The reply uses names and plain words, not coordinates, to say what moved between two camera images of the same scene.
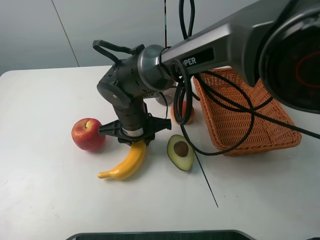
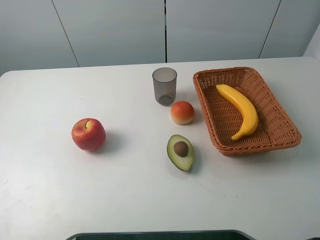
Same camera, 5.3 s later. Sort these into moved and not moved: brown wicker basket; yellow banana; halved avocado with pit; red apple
Moved: yellow banana
Not moved: halved avocado with pit; red apple; brown wicker basket
